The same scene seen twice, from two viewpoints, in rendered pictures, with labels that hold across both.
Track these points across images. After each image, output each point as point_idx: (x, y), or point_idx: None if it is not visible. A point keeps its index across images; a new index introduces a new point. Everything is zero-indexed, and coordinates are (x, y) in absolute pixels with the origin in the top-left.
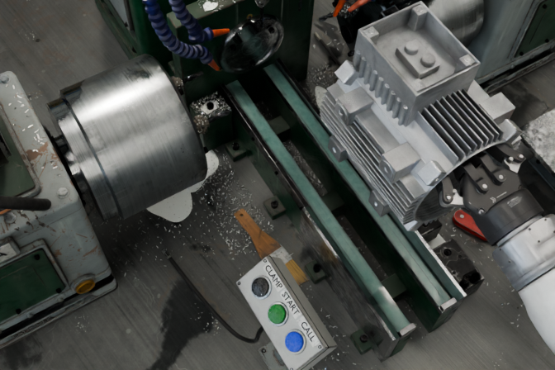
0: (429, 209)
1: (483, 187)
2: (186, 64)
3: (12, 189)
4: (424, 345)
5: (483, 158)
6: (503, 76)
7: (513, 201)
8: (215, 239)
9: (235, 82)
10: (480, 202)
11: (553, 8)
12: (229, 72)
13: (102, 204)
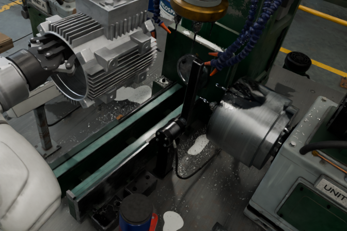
0: (63, 83)
1: (38, 47)
2: (166, 51)
3: None
4: (61, 212)
5: (61, 47)
6: (271, 226)
7: (23, 51)
8: (106, 111)
9: (181, 86)
10: (31, 51)
11: (311, 202)
12: (178, 75)
13: None
